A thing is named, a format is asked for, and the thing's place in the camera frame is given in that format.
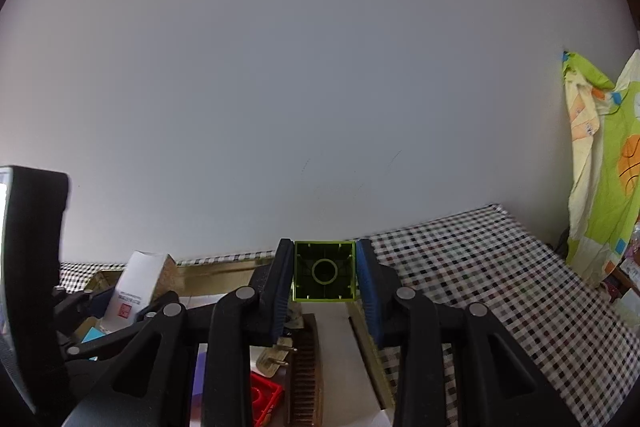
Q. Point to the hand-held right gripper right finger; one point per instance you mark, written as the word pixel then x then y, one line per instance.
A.
pixel 370 302

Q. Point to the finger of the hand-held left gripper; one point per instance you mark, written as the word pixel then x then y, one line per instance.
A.
pixel 105 339
pixel 80 307

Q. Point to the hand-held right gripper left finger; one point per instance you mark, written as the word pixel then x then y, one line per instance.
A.
pixel 280 302

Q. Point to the teal box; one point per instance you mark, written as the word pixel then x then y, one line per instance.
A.
pixel 92 336

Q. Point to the green toy brick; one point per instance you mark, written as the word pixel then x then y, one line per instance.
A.
pixel 325 272

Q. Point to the white small box red label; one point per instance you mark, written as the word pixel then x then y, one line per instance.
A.
pixel 135 282

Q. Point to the white charger plug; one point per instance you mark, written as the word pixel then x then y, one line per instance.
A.
pixel 267 362

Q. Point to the gold tin box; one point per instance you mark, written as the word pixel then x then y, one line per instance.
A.
pixel 220 274

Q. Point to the brown comb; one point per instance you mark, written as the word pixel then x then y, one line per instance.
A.
pixel 305 382

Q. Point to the red toy brick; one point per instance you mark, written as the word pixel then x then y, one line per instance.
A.
pixel 265 399

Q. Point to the white paper liner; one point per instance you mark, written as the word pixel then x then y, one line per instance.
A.
pixel 335 357

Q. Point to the checkered tablecloth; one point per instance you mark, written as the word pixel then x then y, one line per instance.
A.
pixel 475 257

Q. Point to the green printed cloth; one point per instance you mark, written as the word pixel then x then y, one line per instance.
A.
pixel 615 167

